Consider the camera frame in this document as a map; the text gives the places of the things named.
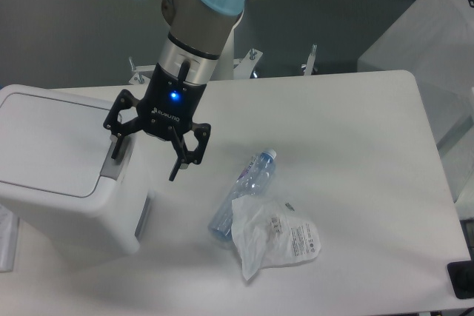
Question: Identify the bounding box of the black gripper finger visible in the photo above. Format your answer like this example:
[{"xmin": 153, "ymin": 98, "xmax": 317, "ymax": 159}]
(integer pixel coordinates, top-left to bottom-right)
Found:
[
  {"xmin": 102, "ymin": 89, "xmax": 146, "ymax": 161},
  {"xmin": 168, "ymin": 121, "xmax": 212, "ymax": 182}
]

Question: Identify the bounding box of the white push-lid trash can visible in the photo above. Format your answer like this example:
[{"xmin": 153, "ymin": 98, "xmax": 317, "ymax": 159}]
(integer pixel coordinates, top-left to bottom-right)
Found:
[{"xmin": 1, "ymin": 84, "xmax": 151, "ymax": 255}]

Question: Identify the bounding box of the white metal base frame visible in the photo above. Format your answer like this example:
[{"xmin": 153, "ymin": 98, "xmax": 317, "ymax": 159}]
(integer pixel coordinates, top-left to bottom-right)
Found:
[{"xmin": 128, "ymin": 44, "xmax": 318, "ymax": 85}]

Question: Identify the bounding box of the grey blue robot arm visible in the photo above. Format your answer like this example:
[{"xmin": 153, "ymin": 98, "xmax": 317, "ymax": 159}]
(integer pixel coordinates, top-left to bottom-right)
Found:
[{"xmin": 104, "ymin": 0, "xmax": 249, "ymax": 169}]

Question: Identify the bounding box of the white box with lettering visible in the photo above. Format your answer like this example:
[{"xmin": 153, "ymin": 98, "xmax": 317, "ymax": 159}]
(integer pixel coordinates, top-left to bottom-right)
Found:
[{"xmin": 357, "ymin": 0, "xmax": 473, "ymax": 141}]

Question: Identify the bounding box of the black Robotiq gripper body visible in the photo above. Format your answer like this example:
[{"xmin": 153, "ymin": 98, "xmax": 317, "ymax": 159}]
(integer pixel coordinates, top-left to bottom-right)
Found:
[{"xmin": 136, "ymin": 62, "xmax": 206, "ymax": 141}]

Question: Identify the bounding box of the clear plastic water bottle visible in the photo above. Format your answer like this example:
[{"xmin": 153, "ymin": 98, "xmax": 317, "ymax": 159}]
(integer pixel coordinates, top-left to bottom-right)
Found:
[{"xmin": 207, "ymin": 148, "xmax": 277, "ymax": 243}]

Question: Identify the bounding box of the clear plastic sheet left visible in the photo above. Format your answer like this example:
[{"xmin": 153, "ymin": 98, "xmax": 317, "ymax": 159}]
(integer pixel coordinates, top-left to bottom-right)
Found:
[{"xmin": 1, "ymin": 206, "xmax": 19, "ymax": 273}]

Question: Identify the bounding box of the crumpled white plastic bag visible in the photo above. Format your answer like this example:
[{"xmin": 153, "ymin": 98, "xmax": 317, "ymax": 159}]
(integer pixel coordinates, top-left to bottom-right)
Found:
[{"xmin": 231, "ymin": 195, "xmax": 321, "ymax": 281}]

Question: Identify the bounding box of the black device at table edge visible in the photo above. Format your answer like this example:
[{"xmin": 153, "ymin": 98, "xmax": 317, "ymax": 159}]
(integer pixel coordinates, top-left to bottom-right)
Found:
[{"xmin": 447, "ymin": 260, "xmax": 473, "ymax": 300}]

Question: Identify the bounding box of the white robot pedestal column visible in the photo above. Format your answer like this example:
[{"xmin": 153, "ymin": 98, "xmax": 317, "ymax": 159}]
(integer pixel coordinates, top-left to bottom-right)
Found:
[{"xmin": 210, "ymin": 30, "xmax": 235, "ymax": 81}]

